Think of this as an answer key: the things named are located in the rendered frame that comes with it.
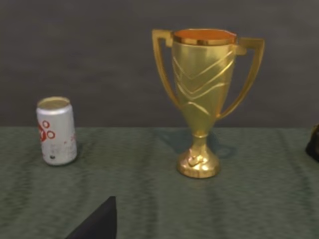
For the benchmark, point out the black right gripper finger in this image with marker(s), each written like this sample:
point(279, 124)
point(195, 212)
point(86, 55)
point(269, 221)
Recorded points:
point(101, 221)

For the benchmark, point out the white red soda can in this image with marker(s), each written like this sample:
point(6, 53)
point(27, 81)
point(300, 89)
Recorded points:
point(57, 132)

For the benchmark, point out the gold trophy cup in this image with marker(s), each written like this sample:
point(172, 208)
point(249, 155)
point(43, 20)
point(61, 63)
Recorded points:
point(203, 82)

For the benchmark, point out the black object with gold trim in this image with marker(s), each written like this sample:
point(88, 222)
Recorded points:
point(314, 147)

